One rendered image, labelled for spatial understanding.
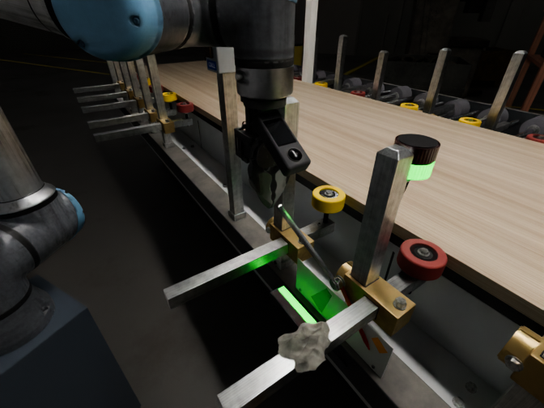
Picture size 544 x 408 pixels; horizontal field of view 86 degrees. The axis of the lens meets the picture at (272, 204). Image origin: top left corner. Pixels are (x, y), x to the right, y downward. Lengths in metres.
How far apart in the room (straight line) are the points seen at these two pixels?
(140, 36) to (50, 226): 0.68
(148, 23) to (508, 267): 0.65
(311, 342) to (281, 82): 0.38
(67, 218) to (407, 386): 0.90
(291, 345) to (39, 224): 0.70
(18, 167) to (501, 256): 1.04
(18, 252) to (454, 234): 0.97
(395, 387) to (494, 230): 0.37
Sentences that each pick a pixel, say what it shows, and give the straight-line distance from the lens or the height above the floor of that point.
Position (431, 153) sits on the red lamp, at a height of 1.11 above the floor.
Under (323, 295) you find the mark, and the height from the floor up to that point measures 0.77.
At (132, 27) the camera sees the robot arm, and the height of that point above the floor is 1.26.
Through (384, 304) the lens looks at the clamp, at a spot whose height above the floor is 0.87.
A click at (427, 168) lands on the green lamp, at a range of 0.46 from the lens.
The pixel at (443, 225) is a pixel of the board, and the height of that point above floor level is 0.90.
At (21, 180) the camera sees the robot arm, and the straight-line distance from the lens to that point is 0.91.
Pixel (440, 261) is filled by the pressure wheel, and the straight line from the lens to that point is 0.60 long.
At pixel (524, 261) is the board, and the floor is 0.90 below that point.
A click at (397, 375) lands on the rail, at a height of 0.70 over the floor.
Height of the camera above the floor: 1.27
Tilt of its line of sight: 33 degrees down
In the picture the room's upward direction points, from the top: straight up
